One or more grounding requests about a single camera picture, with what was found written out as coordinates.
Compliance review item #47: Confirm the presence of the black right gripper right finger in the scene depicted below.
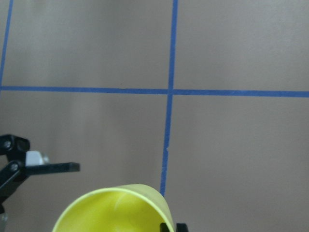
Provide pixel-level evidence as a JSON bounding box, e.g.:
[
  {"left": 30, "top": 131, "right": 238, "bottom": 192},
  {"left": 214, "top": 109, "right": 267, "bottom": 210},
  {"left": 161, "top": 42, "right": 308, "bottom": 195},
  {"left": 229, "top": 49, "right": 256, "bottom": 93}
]
[{"left": 176, "top": 223, "right": 188, "bottom": 232}]

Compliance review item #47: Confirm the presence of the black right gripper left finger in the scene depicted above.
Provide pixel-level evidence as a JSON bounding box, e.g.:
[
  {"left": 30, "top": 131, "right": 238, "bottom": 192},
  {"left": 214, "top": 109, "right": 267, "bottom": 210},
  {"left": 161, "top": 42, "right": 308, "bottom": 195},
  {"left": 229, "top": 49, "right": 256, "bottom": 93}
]
[{"left": 160, "top": 223, "right": 174, "bottom": 232}]

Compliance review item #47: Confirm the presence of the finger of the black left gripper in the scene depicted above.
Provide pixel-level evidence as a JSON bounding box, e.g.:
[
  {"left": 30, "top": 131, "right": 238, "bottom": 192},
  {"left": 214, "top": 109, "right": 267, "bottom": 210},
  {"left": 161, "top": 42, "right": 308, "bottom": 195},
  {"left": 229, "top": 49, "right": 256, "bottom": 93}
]
[{"left": 0, "top": 134, "right": 80, "bottom": 203}]

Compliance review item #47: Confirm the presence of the yellow plastic cup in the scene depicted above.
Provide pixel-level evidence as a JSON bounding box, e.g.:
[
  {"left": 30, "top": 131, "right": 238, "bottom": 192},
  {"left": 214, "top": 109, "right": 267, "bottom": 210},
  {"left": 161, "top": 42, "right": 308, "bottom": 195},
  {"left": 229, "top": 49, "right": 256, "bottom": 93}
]
[{"left": 53, "top": 184, "right": 176, "bottom": 232}]

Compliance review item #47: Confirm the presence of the blue tape strip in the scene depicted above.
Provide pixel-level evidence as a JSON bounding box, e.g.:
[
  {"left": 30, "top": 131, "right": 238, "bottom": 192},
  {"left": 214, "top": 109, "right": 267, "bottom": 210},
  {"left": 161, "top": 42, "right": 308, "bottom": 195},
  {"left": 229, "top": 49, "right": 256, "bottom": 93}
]
[
  {"left": 160, "top": 0, "right": 178, "bottom": 196},
  {"left": 0, "top": 86, "right": 309, "bottom": 98}
]

